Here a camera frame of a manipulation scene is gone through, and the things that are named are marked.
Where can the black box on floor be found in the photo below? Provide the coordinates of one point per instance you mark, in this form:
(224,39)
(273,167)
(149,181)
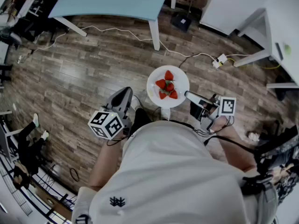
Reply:
(181,22)

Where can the white power strip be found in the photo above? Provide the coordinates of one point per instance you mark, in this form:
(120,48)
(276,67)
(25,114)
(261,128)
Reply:
(220,60)

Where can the small white desk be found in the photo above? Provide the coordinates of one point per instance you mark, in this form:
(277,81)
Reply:
(29,2)

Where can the red strawberry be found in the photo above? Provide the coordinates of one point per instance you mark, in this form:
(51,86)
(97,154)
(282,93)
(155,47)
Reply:
(162,95)
(170,87)
(160,83)
(168,75)
(173,94)

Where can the person's white right shoe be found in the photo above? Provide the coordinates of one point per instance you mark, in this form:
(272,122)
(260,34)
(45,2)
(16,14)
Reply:
(165,114)

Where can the grey bar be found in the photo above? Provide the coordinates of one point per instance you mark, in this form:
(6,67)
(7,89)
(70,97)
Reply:
(279,51)

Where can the green ball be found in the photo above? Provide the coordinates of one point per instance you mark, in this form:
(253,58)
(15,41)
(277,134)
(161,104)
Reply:
(287,49)

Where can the person's white shoe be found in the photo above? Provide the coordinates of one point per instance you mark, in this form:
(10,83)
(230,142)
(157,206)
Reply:
(136,101)
(165,114)

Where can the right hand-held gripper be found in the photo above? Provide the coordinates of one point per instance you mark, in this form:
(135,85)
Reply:
(227,106)

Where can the black harness clamp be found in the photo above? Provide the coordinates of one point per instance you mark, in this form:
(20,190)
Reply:
(254,184)

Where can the person's white left shoe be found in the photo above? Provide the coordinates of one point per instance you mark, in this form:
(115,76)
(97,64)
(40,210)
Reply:
(136,101)

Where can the white shelf rack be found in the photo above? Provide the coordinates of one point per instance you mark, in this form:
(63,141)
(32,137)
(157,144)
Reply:
(4,136)

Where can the person's white shirt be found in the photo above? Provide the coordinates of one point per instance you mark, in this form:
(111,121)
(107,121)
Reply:
(168,171)

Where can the person's right forearm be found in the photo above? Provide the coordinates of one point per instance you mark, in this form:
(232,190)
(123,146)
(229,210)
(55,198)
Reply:
(236,150)

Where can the person's black trousers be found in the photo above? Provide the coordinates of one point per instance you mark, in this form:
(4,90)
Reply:
(141,119)

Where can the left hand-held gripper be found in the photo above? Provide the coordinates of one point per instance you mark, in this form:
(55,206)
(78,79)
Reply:
(105,125)

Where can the person's left forearm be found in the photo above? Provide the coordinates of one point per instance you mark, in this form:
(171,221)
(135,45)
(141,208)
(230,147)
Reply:
(105,162)

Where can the large white table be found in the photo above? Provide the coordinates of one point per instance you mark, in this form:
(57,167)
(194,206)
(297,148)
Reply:
(229,6)

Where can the white round plate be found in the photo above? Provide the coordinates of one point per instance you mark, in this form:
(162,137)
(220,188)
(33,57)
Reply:
(180,78)

